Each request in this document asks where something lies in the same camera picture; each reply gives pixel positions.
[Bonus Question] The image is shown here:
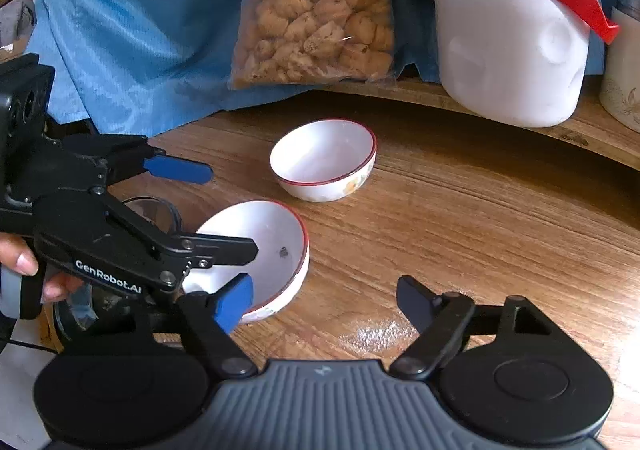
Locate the clear bag of snacks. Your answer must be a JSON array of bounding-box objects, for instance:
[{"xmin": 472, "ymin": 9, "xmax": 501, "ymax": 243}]
[{"xmin": 227, "ymin": 0, "xmax": 401, "ymax": 91}]

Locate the grey cloth bundle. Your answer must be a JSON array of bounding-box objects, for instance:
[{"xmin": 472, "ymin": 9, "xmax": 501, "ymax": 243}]
[{"xmin": 0, "ymin": 0, "xmax": 37, "ymax": 44}]

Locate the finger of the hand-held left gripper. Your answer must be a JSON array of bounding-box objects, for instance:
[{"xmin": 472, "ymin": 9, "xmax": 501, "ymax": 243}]
[
  {"xmin": 102, "ymin": 197, "xmax": 260, "ymax": 292},
  {"xmin": 47, "ymin": 133, "xmax": 213, "ymax": 185}
]

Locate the white bowl with red label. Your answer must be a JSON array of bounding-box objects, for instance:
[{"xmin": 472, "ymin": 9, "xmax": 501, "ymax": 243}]
[{"xmin": 181, "ymin": 200, "xmax": 311, "ymax": 326}]

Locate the white ceramic bowl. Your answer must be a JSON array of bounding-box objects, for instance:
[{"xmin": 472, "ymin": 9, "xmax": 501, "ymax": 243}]
[{"xmin": 269, "ymin": 119, "xmax": 378, "ymax": 202}]

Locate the white thermos bottle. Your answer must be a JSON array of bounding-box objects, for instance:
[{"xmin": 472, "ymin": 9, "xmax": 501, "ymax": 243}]
[{"xmin": 599, "ymin": 0, "xmax": 640, "ymax": 133}]

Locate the light blue cloth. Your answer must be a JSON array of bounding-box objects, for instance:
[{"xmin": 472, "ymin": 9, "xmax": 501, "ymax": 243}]
[{"xmin": 22, "ymin": 0, "xmax": 451, "ymax": 138}]

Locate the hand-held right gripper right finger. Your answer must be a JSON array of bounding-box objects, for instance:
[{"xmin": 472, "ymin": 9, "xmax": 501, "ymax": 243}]
[{"xmin": 390, "ymin": 275, "xmax": 557, "ymax": 378}]

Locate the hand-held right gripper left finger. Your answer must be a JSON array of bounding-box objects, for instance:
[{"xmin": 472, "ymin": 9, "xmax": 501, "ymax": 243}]
[{"xmin": 115, "ymin": 271, "xmax": 259, "ymax": 378}]

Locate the white jug with blue lid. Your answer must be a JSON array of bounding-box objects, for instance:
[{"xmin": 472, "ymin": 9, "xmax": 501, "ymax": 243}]
[{"xmin": 427, "ymin": 0, "xmax": 621, "ymax": 128}]

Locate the wooden desk shelf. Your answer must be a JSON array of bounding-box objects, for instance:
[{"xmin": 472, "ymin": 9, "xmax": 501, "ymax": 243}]
[{"xmin": 280, "ymin": 75, "xmax": 640, "ymax": 171}]

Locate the person's left hand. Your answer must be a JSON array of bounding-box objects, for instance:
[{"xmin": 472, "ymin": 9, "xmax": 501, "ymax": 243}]
[{"xmin": 0, "ymin": 234, "xmax": 87, "ymax": 303}]

